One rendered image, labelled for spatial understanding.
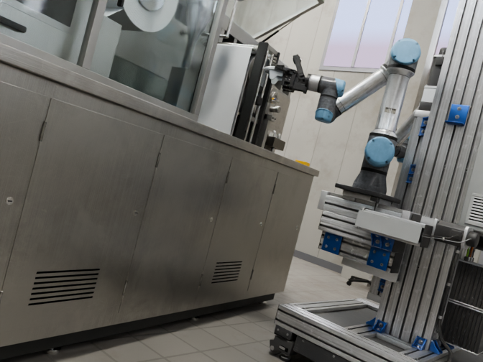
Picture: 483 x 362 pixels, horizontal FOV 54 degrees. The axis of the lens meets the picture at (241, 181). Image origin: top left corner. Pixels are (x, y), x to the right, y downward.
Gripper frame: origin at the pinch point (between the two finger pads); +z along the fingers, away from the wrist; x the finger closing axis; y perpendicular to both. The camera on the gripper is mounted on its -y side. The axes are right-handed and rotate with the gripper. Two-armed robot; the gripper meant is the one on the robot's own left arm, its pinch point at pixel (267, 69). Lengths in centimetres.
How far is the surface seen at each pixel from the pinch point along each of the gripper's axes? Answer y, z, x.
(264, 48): -20.5, 11.8, 25.2
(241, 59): -17.2, 25.8, 37.8
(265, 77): -9.5, 9.8, 36.9
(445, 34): -183, -93, 280
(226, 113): 13, 26, 42
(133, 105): 46, 22, -64
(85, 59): 39, 33, -79
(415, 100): -106, -80, 275
